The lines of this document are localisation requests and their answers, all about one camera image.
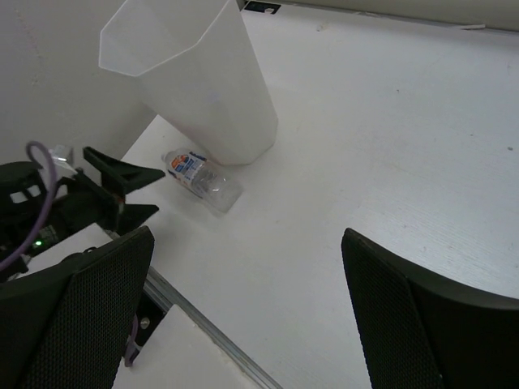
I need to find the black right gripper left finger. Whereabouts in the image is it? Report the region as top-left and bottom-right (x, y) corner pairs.
(1, 226), (155, 388)

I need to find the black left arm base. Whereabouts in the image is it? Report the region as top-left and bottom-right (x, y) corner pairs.
(123, 292), (166, 367)

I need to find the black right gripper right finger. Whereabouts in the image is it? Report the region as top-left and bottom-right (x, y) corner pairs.
(341, 229), (518, 388)

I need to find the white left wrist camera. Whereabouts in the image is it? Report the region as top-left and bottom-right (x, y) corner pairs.
(49, 145), (76, 177)

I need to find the orange blue label bottle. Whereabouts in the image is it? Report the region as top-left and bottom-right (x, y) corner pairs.
(161, 148), (243, 213)

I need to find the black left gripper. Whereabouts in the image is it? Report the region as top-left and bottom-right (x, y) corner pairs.
(1, 147), (165, 280)

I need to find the blue label sticker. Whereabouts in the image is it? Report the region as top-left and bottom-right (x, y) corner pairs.
(244, 1), (281, 15)

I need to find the white octagonal plastic bin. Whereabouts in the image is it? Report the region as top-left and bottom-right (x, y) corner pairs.
(98, 0), (278, 165)

